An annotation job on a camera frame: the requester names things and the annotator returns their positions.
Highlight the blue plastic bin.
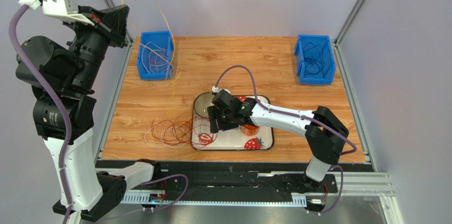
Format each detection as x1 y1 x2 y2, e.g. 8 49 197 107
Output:
136 30 175 81
294 35 336 85

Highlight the aluminium front rail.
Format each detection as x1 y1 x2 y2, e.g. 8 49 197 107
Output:
114 170 395 206

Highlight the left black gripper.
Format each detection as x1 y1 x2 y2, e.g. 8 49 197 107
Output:
65 5 129 93

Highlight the right blue plastic bin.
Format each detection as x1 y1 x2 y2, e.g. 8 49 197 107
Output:
294 35 336 85

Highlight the grey ceramic bowl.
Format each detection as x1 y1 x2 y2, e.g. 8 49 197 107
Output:
193 92 217 119

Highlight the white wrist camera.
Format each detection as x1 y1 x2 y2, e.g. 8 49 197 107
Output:
19 0 94 26
212 86 231 94

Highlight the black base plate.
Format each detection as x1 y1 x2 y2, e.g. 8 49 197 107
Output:
95 160 338 203

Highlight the left purple robot hose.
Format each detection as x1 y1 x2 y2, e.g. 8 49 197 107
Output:
8 4 190 224

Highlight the right aluminium frame post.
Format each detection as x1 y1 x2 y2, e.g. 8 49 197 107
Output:
334 0 404 223

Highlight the orange translucent mug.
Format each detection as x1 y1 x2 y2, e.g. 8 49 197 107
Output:
240 124 260 136

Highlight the white strawberry tray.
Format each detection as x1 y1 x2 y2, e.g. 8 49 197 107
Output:
190 117 274 151

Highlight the dark blue cable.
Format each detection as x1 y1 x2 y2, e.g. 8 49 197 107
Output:
302 42 327 76

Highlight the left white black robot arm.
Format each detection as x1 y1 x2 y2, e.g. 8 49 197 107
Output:
8 4 161 222

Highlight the left blue plastic bin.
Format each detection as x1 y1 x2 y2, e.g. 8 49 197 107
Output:
136 30 175 81

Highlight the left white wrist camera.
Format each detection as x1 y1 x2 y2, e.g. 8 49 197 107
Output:
19 0 94 26

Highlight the red cable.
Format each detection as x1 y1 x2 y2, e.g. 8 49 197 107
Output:
151 111 218 147

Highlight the white cable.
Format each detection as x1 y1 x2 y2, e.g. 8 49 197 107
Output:
144 124 193 149
141 40 173 75

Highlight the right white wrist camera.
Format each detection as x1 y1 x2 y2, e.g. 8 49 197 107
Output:
212 86 231 94

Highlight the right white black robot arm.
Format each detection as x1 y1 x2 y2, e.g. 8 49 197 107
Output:
207 90 349 192

